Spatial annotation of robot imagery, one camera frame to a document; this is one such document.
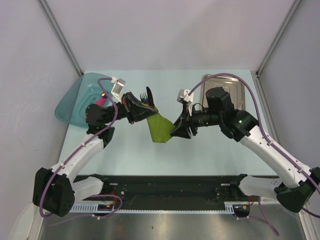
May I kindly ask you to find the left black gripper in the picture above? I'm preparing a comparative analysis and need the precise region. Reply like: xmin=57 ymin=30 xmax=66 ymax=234
xmin=103 ymin=92 xmax=158 ymax=124

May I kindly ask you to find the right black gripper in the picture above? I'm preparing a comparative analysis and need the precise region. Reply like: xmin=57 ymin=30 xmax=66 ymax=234
xmin=170 ymin=103 xmax=222 ymax=139

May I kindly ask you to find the iridescent fork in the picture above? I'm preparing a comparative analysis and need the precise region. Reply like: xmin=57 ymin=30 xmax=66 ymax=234
xmin=139 ymin=92 xmax=149 ymax=105

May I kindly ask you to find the green paper napkin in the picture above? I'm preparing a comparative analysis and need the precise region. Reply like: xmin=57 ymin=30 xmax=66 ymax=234
xmin=147 ymin=113 xmax=176 ymax=144

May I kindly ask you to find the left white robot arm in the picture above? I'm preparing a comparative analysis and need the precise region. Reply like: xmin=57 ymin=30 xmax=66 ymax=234
xmin=32 ymin=87 xmax=158 ymax=218

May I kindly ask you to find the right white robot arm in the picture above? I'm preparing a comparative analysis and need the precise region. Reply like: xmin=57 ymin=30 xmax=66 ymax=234
xmin=170 ymin=87 xmax=320 ymax=213

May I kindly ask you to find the teal plastic bin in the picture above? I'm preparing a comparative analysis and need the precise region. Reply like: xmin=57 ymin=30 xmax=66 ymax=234
xmin=54 ymin=73 xmax=107 ymax=129

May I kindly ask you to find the steel metal tray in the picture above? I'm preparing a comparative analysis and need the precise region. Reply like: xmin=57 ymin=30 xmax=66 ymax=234
xmin=200 ymin=75 xmax=246 ymax=110

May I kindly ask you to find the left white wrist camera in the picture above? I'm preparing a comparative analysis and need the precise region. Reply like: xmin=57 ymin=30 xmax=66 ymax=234
xmin=111 ymin=76 xmax=126 ymax=98

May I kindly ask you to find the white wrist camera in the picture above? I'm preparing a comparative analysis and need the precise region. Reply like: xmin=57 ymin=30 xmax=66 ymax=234
xmin=111 ymin=76 xmax=126 ymax=98
xmin=177 ymin=89 xmax=194 ymax=116

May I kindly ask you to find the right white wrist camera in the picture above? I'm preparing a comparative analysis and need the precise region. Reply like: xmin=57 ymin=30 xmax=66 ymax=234
xmin=177 ymin=89 xmax=194 ymax=116

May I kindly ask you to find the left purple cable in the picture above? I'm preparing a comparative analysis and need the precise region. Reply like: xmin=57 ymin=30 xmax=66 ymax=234
xmin=39 ymin=77 xmax=124 ymax=227

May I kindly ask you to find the purple cable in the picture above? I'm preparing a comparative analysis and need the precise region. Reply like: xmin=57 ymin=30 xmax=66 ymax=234
xmin=187 ymin=72 xmax=320 ymax=237
xmin=39 ymin=77 xmax=124 ymax=227

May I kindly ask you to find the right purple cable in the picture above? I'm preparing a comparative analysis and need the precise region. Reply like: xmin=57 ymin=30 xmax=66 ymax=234
xmin=187 ymin=72 xmax=320 ymax=237

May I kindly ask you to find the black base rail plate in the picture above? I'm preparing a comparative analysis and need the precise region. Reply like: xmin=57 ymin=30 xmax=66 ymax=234
xmin=81 ymin=175 xmax=258 ymax=210

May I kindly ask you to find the white cable duct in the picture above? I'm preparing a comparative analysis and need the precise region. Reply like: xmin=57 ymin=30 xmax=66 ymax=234
xmin=70 ymin=202 xmax=250 ymax=216

